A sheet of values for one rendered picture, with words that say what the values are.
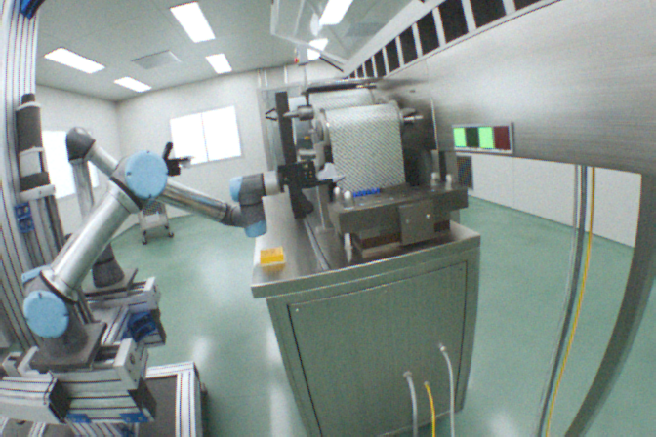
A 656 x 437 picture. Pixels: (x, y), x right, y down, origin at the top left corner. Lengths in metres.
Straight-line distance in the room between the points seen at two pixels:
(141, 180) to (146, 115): 6.38
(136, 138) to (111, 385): 6.52
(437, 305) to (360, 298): 0.25
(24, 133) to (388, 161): 1.23
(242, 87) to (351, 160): 5.76
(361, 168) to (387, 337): 0.53
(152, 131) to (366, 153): 6.28
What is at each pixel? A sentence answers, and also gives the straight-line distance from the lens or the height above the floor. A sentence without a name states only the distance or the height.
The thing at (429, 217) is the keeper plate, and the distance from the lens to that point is 0.89.
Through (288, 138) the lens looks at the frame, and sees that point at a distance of 1.31.
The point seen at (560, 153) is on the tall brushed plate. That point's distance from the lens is 0.64.
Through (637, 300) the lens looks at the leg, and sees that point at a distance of 0.80.
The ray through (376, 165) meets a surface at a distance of 1.04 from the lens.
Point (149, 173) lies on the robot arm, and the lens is 0.77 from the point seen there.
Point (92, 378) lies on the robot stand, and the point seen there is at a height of 0.73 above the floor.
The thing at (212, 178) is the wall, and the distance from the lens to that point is 6.70.
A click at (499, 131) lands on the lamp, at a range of 0.76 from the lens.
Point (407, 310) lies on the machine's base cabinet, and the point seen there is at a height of 0.72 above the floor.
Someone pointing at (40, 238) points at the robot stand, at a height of 1.10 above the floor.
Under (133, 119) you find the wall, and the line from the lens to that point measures 7.26.
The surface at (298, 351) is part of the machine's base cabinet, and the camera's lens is 0.94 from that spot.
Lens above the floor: 1.23
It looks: 10 degrees down
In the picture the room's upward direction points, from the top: 8 degrees counter-clockwise
